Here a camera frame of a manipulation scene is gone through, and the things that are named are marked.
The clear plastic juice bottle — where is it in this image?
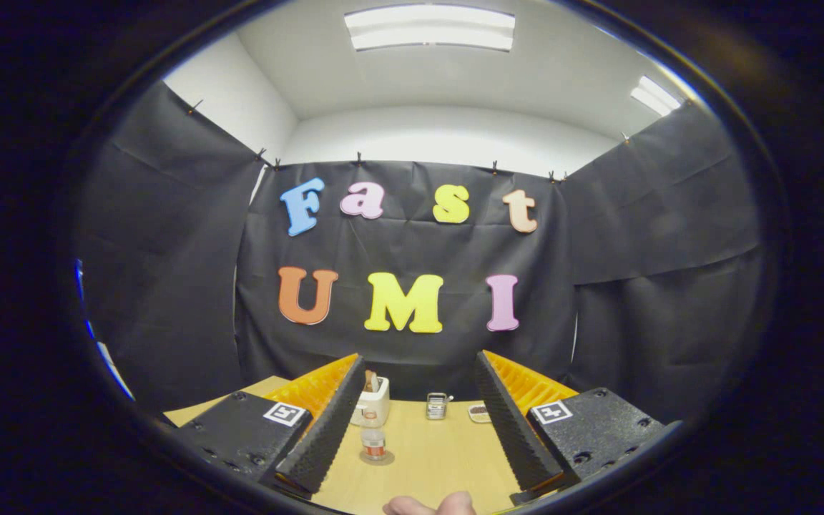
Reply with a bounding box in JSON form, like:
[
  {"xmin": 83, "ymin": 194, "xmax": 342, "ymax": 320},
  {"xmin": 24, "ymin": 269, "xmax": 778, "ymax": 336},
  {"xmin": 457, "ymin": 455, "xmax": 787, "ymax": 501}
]
[{"xmin": 360, "ymin": 411, "xmax": 387, "ymax": 461}]

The long ceiling light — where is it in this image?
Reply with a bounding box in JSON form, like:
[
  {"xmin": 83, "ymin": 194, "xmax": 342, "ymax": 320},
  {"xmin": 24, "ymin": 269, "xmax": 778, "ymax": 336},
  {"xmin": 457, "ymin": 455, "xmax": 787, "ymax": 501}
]
[{"xmin": 344, "ymin": 4, "xmax": 516, "ymax": 52}]

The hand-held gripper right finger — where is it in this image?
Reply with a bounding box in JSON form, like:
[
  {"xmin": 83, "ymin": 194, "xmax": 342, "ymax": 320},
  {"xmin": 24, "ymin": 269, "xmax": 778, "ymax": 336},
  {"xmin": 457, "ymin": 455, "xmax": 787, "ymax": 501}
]
[{"xmin": 474, "ymin": 350, "xmax": 683, "ymax": 505}]

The white toaster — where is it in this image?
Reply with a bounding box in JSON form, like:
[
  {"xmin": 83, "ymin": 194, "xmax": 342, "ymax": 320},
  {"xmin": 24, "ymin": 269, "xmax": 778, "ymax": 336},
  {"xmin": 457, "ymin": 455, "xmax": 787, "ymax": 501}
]
[{"xmin": 350, "ymin": 376, "xmax": 391, "ymax": 428}]

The small ceiling light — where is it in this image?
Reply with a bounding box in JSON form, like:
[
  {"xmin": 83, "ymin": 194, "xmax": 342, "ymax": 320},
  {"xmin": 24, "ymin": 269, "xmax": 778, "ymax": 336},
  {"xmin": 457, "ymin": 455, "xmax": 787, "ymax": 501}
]
[{"xmin": 630, "ymin": 75, "xmax": 682, "ymax": 117}]

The wooden table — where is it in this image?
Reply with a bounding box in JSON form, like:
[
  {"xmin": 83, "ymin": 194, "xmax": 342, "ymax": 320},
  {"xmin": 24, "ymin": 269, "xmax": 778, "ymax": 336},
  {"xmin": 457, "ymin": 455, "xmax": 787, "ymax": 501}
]
[{"xmin": 163, "ymin": 376, "xmax": 527, "ymax": 514}]

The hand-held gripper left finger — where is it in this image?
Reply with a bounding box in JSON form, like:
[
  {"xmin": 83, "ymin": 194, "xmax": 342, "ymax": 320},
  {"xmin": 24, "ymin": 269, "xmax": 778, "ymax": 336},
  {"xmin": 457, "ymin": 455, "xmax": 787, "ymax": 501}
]
[{"xmin": 172, "ymin": 353, "xmax": 366, "ymax": 499}]

